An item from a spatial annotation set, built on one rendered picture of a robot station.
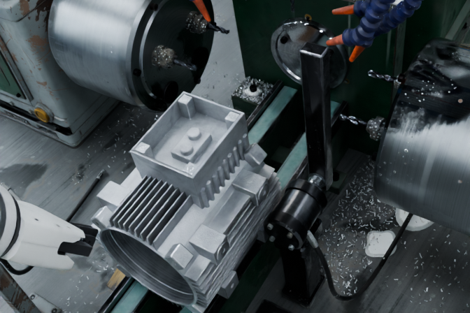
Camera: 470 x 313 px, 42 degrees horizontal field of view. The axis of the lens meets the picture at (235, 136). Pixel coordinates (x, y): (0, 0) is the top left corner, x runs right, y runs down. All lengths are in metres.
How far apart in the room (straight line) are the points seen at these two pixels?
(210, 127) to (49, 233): 0.27
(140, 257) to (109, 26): 0.37
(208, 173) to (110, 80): 0.34
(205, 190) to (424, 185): 0.28
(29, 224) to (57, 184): 0.62
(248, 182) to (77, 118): 0.56
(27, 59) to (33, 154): 0.24
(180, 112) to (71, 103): 0.45
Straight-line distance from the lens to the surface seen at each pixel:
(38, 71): 1.19
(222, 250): 0.77
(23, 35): 1.14
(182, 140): 0.80
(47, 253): 0.68
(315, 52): 0.71
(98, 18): 1.04
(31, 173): 1.32
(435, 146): 0.79
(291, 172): 1.01
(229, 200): 0.81
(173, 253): 0.74
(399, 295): 1.03
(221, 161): 0.78
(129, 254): 0.91
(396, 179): 0.82
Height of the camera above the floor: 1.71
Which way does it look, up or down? 47 degrees down
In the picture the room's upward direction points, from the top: 12 degrees counter-clockwise
